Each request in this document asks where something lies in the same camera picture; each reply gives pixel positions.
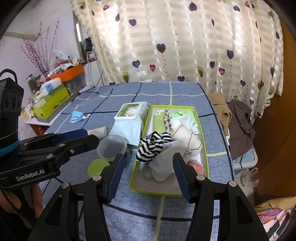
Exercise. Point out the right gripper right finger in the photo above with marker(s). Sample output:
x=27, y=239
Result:
x=187, y=179

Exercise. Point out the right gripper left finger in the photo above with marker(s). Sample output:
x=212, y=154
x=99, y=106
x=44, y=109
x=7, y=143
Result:
x=111, y=177

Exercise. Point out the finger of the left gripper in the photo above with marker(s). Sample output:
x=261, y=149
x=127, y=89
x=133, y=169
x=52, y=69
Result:
x=69, y=135
x=76, y=146

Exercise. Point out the small orange item bag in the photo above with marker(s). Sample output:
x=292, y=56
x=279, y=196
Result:
x=198, y=167

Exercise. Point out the blue face mask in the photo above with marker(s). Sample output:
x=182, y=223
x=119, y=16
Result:
x=77, y=116

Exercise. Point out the cream sock red stripe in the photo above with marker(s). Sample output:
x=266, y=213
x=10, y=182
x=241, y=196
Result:
x=190, y=141

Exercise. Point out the black white striped sock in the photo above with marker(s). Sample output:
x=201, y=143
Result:
x=152, y=145

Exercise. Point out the white grey sock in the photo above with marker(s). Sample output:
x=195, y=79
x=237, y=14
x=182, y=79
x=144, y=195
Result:
x=185, y=119

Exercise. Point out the green towel patterned trim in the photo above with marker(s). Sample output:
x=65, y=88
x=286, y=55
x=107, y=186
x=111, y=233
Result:
x=161, y=121

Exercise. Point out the bright green cloth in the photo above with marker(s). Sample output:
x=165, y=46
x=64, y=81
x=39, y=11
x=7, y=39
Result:
x=186, y=111

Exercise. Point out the person left hand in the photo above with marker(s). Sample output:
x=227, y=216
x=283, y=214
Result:
x=36, y=196

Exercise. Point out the green square lid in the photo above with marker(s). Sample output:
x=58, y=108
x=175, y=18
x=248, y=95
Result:
x=96, y=167

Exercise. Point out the clear plastic round container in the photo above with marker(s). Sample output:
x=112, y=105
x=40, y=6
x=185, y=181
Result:
x=110, y=146

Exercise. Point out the yellow green cardboard box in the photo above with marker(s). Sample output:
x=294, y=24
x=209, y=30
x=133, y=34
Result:
x=47, y=105

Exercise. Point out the green white box tray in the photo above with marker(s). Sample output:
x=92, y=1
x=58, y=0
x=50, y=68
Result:
x=170, y=186

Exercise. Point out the blue white tissue pack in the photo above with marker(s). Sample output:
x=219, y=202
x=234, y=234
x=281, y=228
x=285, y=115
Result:
x=50, y=85

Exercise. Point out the wet wipes pack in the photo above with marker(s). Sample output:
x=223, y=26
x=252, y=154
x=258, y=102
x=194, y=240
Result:
x=129, y=121

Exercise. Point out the orange plastic bin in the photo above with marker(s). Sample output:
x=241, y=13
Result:
x=69, y=74

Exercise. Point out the brown clothes pile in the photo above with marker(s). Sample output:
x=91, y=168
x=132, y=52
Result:
x=234, y=117

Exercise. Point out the purple decorative branches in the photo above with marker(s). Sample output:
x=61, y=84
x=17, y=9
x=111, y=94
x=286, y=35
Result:
x=40, y=53

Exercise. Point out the wooden wardrobe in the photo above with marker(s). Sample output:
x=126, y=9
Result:
x=275, y=135

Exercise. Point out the heart pattern curtain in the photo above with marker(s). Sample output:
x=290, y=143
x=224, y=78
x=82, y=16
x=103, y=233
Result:
x=234, y=48

